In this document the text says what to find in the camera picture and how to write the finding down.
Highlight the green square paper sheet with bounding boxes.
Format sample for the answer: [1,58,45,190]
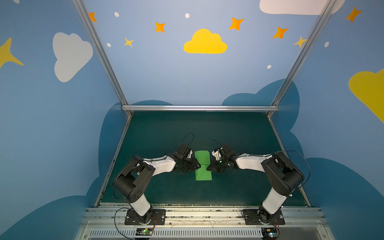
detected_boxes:
[195,151,212,181]

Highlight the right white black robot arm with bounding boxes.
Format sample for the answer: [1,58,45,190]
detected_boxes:
[207,144,305,226]

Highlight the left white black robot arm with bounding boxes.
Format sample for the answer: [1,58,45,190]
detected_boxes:
[114,144,201,225]

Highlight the right green circuit board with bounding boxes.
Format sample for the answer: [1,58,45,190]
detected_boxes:
[262,228,279,240]

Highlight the green circuit board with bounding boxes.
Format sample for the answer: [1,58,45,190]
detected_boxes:
[136,228,154,236]
[262,228,279,240]

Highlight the left green circuit board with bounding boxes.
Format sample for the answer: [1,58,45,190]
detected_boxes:
[136,228,154,236]

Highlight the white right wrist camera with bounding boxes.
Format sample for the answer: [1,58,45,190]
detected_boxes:
[211,151,222,161]

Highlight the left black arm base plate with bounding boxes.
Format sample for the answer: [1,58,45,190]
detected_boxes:
[124,209,167,226]

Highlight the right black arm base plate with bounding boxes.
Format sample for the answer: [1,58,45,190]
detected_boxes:
[241,209,286,225]

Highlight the aluminium back frame rail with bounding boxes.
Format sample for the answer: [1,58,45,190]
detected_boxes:
[122,105,279,112]

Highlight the aluminium left floor rail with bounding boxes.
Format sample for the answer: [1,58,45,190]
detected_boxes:
[94,116,132,208]

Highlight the aluminium floor rail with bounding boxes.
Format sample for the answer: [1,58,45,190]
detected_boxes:
[268,117,312,207]
[94,116,132,208]

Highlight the aluminium right floor rail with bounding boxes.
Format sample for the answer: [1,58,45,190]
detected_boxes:
[268,117,312,207]

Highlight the aluminium left frame post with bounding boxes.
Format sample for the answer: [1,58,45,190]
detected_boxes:
[72,0,128,107]

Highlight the aluminium frame post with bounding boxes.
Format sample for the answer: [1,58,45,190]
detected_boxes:
[72,0,128,107]
[267,0,338,119]

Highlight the aluminium right frame post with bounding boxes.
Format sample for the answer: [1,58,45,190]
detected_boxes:
[267,0,338,119]

